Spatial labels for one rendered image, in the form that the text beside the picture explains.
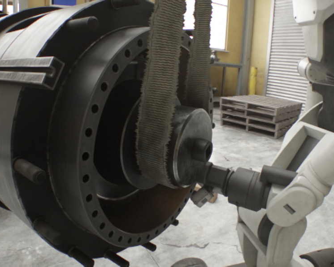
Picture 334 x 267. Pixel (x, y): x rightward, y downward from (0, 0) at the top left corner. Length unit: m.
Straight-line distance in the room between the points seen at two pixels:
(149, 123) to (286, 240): 0.46
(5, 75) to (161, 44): 0.21
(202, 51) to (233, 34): 6.61
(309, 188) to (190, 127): 0.25
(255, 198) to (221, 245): 1.01
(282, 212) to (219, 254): 0.98
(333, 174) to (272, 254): 0.29
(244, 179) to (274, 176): 0.07
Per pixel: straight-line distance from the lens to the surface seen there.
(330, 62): 0.66
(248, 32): 7.20
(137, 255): 1.42
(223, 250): 1.50
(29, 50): 0.36
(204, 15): 0.44
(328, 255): 1.09
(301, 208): 0.51
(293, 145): 0.73
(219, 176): 0.55
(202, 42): 0.45
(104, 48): 0.35
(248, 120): 3.98
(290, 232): 0.66
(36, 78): 0.26
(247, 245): 0.84
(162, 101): 0.36
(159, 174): 0.39
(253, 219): 0.67
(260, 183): 0.54
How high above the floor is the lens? 0.99
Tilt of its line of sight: 16 degrees down
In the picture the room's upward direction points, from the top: 3 degrees clockwise
